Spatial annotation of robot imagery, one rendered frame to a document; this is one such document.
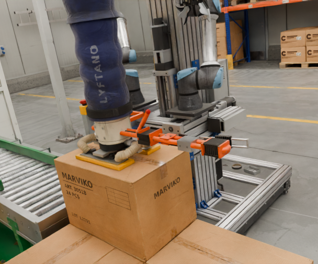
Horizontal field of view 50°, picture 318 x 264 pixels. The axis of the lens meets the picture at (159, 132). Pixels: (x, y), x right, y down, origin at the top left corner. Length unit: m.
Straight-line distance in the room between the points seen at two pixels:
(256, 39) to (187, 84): 8.68
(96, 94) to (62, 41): 10.92
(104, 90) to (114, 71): 0.10
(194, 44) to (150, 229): 1.24
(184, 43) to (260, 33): 8.38
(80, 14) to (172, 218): 1.02
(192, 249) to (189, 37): 1.28
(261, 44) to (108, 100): 9.16
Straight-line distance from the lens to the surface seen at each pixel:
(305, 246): 2.60
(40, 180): 2.75
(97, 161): 1.66
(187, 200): 1.76
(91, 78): 1.57
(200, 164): 2.45
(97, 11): 1.54
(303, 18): 10.09
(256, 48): 10.63
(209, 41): 1.99
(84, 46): 1.57
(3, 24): 11.59
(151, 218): 1.57
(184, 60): 2.21
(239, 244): 1.68
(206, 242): 1.70
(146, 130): 1.57
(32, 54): 11.89
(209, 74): 1.95
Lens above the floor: 1.57
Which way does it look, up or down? 18 degrees down
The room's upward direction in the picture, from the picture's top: 8 degrees counter-clockwise
